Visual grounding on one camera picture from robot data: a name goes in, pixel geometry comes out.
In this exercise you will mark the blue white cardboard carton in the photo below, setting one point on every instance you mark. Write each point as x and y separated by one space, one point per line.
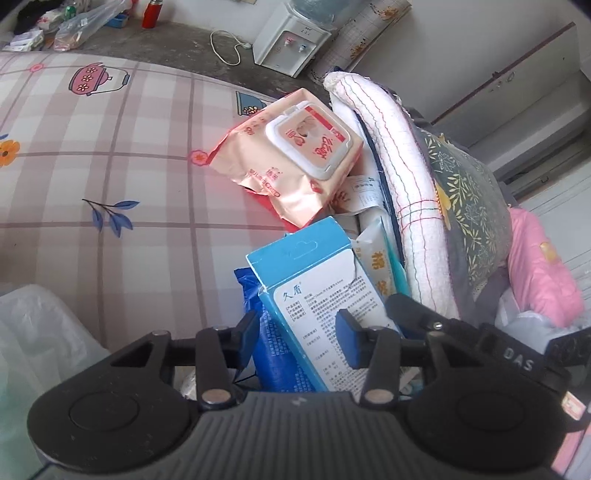
314 295

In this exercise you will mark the small white labelled packet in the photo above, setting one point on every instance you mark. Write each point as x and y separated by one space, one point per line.
364 189

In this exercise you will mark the pink quilt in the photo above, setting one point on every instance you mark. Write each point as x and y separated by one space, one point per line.
540 267

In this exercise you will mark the grey floral pillow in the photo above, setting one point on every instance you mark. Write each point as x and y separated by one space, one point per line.
471 198

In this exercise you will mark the red thermos flask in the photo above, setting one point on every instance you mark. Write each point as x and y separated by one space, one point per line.
151 14

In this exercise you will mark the pink wet wipes pack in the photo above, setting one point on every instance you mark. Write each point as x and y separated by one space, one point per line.
277 161

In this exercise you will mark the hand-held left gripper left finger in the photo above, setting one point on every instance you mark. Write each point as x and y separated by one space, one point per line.
247 337

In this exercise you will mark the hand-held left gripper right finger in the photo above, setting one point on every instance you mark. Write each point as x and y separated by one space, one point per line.
348 341

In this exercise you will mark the white crumpled bag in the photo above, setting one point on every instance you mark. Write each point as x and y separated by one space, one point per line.
521 323

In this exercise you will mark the clear plastic bag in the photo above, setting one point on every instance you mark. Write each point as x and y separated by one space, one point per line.
83 27

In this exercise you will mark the white water dispenser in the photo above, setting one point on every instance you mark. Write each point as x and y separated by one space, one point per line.
281 41

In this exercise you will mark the blue textured packet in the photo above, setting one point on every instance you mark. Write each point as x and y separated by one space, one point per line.
272 350

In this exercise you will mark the white paper packets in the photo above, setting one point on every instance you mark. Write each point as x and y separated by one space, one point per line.
25 41

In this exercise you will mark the white green plastic bag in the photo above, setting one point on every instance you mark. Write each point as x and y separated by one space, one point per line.
37 332

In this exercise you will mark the white folded sheet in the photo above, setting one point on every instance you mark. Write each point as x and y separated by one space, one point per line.
370 157

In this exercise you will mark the floral patterned roll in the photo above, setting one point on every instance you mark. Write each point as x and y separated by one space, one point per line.
364 37

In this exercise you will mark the white wardrobe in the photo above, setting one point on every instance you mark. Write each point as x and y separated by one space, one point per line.
531 92

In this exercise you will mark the small blue basket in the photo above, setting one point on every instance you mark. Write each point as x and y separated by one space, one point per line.
119 20

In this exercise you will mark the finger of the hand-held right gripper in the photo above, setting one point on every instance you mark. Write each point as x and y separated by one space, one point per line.
411 314

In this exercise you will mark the checked printed bed sheet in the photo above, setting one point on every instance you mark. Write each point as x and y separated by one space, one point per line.
115 161

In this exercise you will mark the white towel coloured stitching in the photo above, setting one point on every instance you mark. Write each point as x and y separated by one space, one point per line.
415 184

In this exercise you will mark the dark clothes pile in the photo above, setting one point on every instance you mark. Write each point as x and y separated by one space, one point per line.
32 16

